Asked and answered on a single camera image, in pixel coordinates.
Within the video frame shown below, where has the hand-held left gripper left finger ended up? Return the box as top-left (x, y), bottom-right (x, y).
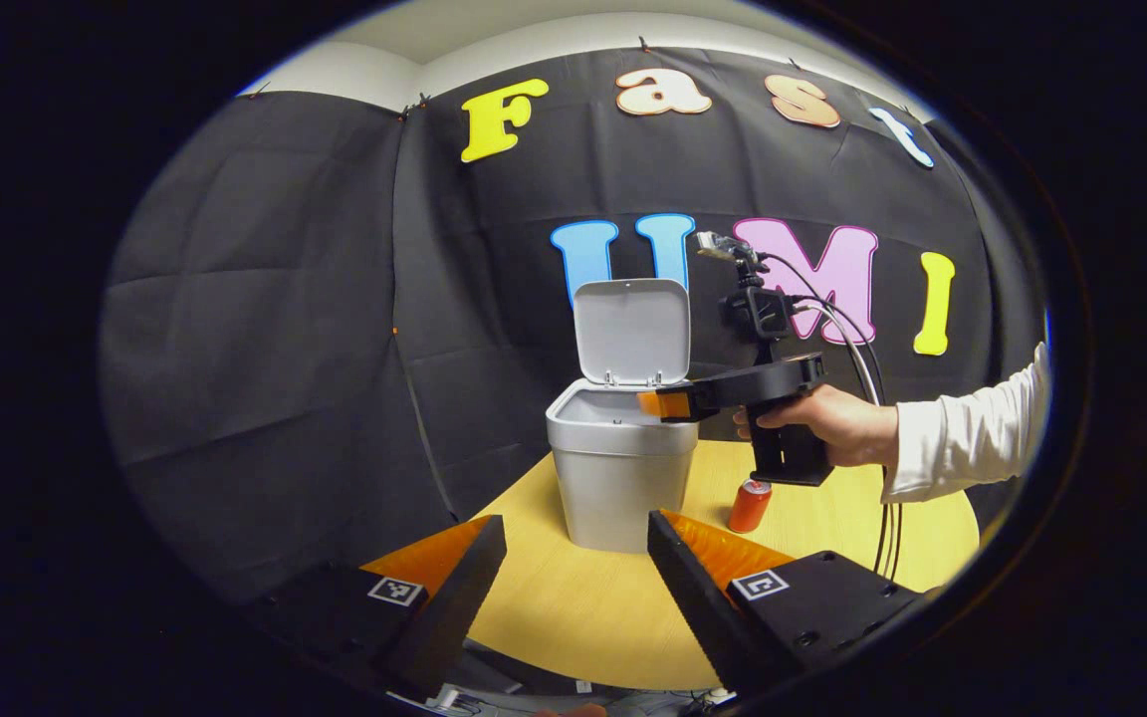
top-left (245, 514), bottom-right (508, 701)

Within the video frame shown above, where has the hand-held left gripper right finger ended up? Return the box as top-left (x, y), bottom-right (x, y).
top-left (646, 510), bottom-right (923, 696)

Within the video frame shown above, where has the white desktop garbage bin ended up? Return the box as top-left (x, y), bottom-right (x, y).
top-left (546, 279), bottom-right (702, 555)

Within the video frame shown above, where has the red pop can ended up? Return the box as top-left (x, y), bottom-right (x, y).
top-left (728, 479), bottom-right (774, 535)

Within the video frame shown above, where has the wooden desktop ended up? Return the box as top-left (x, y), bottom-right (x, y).
top-left (469, 438), bottom-right (981, 693)

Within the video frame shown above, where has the black backdrop cloth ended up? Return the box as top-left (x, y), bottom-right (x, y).
top-left (98, 45), bottom-right (1047, 608)

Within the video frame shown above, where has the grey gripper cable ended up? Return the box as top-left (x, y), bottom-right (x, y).
top-left (791, 299), bottom-right (898, 584)

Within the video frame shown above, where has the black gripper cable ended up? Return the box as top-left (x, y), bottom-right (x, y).
top-left (761, 251), bottom-right (905, 584)

